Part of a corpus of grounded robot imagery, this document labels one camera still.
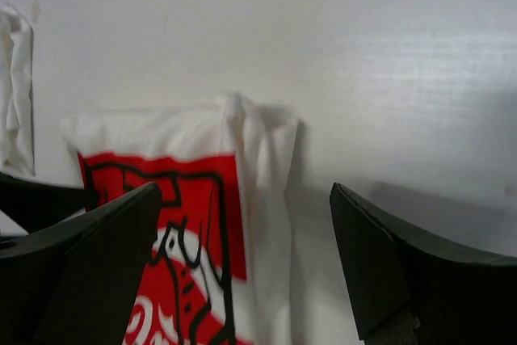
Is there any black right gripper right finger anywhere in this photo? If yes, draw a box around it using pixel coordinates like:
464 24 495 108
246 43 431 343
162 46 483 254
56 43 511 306
330 183 516 344

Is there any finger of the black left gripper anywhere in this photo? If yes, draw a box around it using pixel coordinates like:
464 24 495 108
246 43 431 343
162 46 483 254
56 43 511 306
1 173 96 234

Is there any white t-shirt green trim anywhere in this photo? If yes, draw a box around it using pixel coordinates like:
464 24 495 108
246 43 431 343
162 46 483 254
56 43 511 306
61 94 298 344

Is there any folded white t-shirt black print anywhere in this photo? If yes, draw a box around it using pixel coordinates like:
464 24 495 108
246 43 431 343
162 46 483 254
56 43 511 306
1 4 35 176

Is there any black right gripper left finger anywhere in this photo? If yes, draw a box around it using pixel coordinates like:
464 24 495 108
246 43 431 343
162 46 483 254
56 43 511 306
1 183 162 344

